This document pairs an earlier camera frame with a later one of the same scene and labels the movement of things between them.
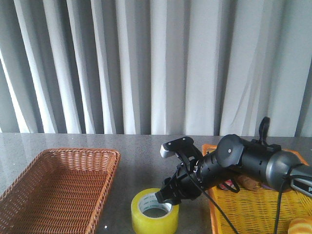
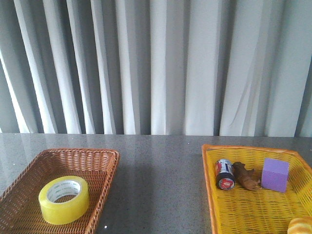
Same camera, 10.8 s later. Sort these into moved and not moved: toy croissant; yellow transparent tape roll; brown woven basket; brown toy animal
Moved: yellow transparent tape roll
Not moved: brown woven basket; toy croissant; brown toy animal
